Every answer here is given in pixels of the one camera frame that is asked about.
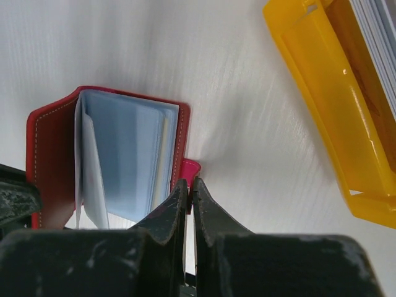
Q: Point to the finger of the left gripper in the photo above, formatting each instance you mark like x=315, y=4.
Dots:
x=19, y=199

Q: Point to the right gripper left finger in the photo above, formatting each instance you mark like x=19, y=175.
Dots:
x=144, y=260

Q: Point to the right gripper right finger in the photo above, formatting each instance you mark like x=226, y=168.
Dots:
x=231, y=260

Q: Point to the red leather card holder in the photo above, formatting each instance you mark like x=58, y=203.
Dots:
x=106, y=158

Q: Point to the yellow plastic card bin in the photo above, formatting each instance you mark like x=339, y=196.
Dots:
x=330, y=51

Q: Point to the stack of cards in bin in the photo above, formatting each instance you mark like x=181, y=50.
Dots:
x=377, y=40

